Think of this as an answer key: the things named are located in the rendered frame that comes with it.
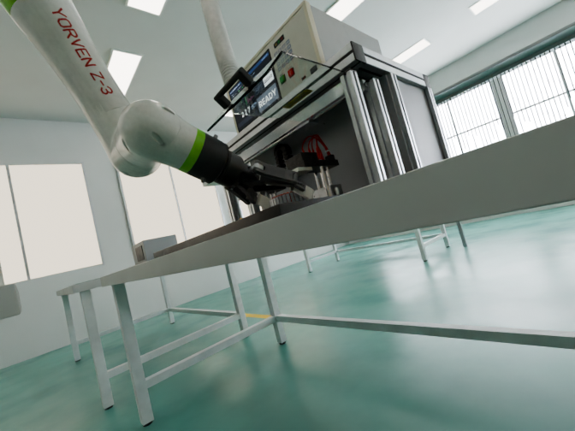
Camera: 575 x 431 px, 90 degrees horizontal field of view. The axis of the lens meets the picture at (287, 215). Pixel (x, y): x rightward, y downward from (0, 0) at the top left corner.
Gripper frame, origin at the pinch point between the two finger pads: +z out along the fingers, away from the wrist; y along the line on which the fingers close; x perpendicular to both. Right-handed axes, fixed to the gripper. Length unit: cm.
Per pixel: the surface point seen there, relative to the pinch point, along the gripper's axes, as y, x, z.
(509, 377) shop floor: -13, 34, 103
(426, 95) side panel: -20, -47, 33
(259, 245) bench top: -18.2, 19.9, -18.1
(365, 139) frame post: -19.4, -11.6, 3.8
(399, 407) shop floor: 15, 50, 75
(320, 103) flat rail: -9.5, -24.4, -2.4
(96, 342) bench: 161, 51, -5
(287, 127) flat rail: 4.1, -24.0, -2.2
